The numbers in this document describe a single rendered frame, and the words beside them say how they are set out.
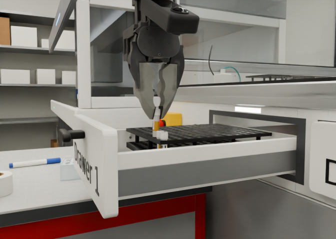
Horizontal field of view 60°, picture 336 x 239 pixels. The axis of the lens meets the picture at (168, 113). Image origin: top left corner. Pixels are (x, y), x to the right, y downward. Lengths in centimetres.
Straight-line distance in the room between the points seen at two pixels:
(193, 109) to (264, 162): 37
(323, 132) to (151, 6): 31
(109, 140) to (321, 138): 31
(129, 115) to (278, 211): 90
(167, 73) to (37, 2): 441
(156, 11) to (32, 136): 433
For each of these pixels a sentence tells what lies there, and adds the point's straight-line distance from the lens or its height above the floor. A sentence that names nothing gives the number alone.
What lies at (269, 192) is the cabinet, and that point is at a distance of 62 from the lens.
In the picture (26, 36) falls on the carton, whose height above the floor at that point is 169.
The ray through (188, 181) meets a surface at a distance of 43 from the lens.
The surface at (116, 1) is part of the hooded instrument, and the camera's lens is 139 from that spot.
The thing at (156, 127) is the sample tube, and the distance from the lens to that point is 47.
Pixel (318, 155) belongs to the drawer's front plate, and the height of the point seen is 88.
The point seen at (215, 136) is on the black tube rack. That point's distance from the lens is 50.
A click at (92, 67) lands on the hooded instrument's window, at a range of 133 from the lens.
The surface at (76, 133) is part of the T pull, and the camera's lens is 48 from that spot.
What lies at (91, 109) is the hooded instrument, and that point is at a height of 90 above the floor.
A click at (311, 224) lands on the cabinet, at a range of 56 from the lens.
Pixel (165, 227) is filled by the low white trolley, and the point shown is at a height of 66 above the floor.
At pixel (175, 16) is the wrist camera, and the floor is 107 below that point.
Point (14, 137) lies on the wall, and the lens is 468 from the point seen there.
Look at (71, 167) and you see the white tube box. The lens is 76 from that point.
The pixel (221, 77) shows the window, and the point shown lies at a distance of 74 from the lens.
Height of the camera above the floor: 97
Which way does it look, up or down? 4 degrees down
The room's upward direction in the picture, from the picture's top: straight up
